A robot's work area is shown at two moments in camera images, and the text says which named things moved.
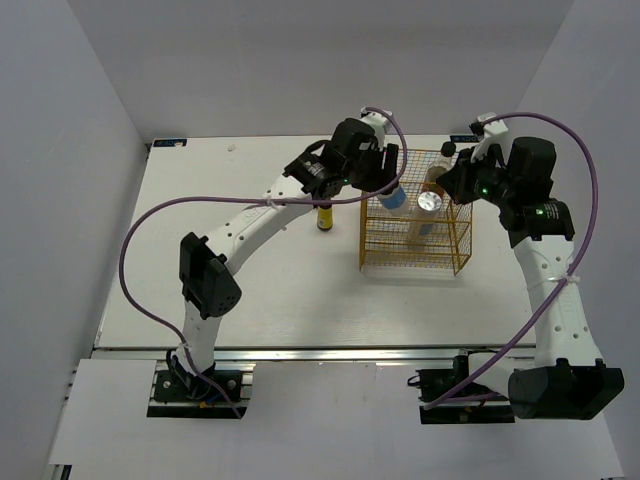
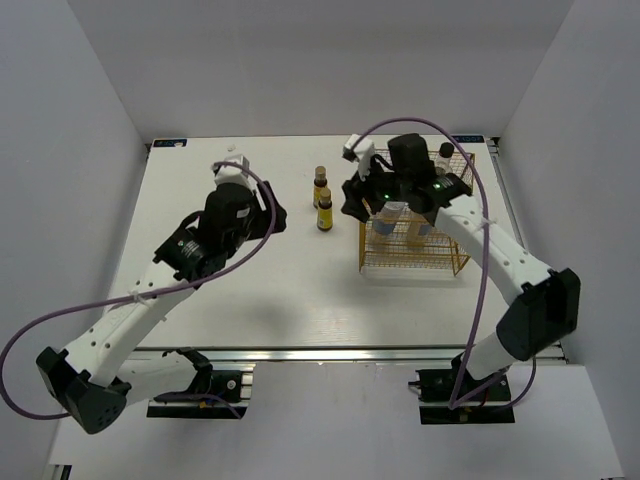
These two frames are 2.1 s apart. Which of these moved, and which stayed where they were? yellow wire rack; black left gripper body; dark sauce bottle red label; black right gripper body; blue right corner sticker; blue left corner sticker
Moved: black right gripper body; black left gripper body
Stayed: blue right corner sticker; blue left corner sticker; yellow wire rack; dark sauce bottle red label
